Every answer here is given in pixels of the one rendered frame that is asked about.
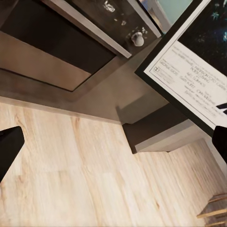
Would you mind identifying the poster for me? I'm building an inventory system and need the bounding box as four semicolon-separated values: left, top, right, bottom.
135;0;227;137

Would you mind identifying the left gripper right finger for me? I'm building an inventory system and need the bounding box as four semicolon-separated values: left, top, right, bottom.
212;126;227;164

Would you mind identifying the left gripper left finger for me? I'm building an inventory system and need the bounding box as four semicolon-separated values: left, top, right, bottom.
0;126;25;183

